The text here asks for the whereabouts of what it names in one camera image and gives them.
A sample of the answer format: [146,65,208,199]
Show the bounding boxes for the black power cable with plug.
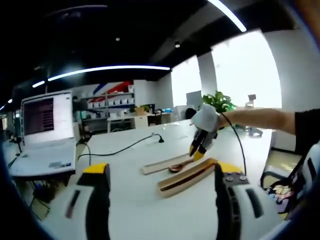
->
[76,133,165,161]

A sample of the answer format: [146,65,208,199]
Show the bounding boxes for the white storage shelves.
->
[81,91,136,118]

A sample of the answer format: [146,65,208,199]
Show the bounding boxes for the grey panel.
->
[186,90,202,110]

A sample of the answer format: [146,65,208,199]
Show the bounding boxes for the brown wooden spoon utensil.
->
[168,159,198,173]

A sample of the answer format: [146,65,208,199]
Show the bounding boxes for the white ceiling light strip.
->
[46,65,171,83]
[206,0,248,33]

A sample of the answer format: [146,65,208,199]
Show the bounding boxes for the dark wooden chopsticks utensil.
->
[161,162,215,192]

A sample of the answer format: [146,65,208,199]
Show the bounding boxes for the person's black printed shirt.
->
[263,108,320,218]

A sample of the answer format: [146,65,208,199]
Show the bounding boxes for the beige cutlery case lid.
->
[141,152,195,176]

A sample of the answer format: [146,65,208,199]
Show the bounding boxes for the white office desk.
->
[106,112,176,133]

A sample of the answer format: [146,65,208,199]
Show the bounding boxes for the beige cutlery case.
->
[156,157,219,200]

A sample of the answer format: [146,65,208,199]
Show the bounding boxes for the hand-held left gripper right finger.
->
[214,161,286,240]

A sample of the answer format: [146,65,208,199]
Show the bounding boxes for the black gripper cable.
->
[219,112,248,176]

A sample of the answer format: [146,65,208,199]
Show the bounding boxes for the green plant in white pot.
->
[201,90,238,114]

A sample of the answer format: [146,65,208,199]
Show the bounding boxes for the white laptop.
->
[9,90,77,177]

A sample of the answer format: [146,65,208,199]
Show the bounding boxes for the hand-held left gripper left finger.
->
[42,162,111,240]

